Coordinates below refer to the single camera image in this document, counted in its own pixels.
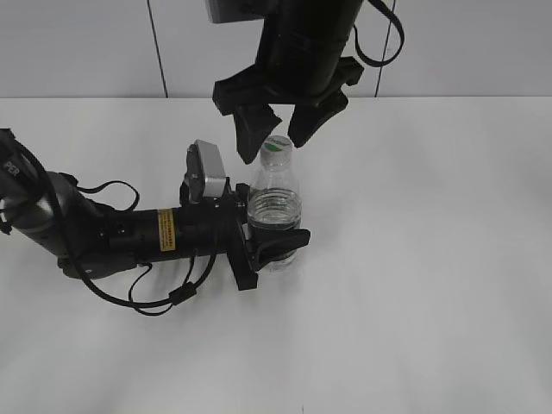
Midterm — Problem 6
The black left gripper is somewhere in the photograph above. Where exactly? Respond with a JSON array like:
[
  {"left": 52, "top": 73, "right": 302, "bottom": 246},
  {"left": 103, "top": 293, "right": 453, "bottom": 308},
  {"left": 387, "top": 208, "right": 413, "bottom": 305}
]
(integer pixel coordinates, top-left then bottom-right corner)
[{"left": 175, "top": 183, "right": 311, "bottom": 290}]

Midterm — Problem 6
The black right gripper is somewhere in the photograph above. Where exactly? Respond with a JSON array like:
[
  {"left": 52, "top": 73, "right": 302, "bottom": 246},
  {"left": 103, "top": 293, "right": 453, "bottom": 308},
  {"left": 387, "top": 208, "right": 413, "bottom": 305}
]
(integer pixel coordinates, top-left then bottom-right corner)
[{"left": 213, "top": 16, "right": 364, "bottom": 164}]

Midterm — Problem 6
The white green bottle cap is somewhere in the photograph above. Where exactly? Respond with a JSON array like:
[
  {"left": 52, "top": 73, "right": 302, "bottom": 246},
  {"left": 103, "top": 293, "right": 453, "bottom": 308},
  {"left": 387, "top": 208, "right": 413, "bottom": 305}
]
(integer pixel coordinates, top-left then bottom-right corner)
[{"left": 260, "top": 135, "right": 293, "bottom": 165}]

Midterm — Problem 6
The clear Cestbon water bottle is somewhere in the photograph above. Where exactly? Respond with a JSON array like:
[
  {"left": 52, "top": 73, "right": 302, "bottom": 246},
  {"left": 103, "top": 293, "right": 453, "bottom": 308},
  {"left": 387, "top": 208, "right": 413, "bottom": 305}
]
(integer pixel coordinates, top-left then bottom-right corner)
[{"left": 245, "top": 148, "right": 303, "bottom": 273}]

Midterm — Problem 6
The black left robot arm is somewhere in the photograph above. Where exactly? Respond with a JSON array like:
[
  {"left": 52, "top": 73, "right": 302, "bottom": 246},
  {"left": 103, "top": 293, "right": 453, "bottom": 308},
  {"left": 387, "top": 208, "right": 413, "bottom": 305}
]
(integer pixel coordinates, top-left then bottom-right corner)
[{"left": 1, "top": 129, "right": 311, "bottom": 290}]

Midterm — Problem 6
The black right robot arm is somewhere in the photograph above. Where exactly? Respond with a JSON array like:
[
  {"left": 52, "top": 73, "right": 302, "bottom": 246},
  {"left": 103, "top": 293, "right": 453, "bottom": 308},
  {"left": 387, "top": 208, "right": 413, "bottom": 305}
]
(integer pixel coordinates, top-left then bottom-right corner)
[{"left": 212, "top": 1, "right": 363, "bottom": 164}]

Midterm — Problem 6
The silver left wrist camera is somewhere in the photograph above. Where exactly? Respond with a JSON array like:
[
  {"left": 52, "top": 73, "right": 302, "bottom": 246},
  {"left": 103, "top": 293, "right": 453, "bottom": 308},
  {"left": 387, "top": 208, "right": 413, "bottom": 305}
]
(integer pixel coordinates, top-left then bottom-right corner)
[{"left": 185, "top": 140, "right": 227, "bottom": 204}]

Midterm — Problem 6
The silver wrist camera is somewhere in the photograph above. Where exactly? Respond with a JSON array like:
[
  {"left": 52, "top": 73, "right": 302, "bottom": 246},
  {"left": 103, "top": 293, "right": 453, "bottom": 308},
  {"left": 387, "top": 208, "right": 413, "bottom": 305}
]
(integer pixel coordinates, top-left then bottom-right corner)
[
  {"left": 185, "top": 140, "right": 227, "bottom": 204},
  {"left": 204, "top": 0, "right": 271, "bottom": 24}
]

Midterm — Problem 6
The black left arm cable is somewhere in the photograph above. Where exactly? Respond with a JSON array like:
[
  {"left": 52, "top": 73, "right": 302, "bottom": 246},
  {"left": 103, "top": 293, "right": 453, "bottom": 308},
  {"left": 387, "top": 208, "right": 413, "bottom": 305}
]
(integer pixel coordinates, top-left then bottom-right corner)
[{"left": 0, "top": 129, "right": 219, "bottom": 317}]

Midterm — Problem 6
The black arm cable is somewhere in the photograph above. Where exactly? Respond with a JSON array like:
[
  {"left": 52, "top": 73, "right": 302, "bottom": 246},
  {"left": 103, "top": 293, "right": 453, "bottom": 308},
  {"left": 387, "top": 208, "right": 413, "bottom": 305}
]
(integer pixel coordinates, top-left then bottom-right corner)
[
  {"left": 0, "top": 129, "right": 219, "bottom": 317},
  {"left": 353, "top": 0, "right": 406, "bottom": 68}
]

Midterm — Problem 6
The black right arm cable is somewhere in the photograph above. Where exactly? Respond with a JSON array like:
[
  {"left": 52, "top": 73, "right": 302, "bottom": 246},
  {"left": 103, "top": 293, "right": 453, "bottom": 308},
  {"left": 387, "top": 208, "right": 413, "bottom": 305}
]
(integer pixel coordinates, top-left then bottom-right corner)
[{"left": 353, "top": 0, "right": 406, "bottom": 68}]

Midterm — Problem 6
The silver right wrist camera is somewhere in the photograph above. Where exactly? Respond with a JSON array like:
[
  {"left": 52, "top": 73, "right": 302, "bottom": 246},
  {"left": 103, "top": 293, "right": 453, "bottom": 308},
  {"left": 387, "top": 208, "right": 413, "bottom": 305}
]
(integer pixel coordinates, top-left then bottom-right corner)
[{"left": 204, "top": 0, "right": 271, "bottom": 24}]

